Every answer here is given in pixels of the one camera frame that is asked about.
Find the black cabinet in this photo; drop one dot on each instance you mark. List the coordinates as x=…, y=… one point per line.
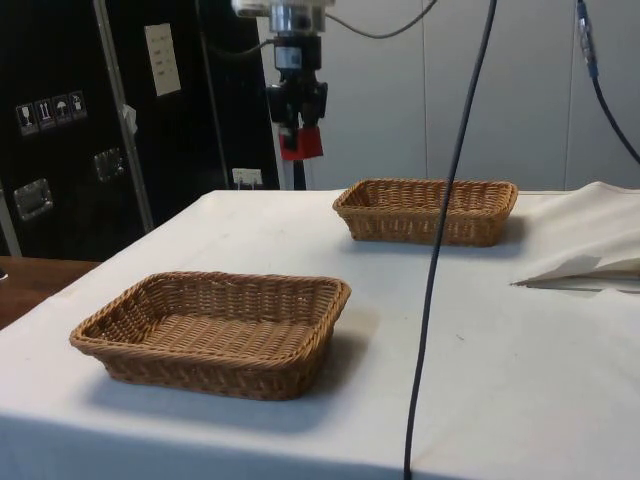
x=75, y=175

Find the pale lockers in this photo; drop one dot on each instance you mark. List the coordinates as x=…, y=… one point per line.
x=530, y=100

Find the wicker basket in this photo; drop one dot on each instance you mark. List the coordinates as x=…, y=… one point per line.
x=425, y=220
x=210, y=365

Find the red cube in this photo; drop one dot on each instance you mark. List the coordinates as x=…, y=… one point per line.
x=312, y=145

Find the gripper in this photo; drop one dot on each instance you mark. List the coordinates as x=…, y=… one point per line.
x=297, y=55

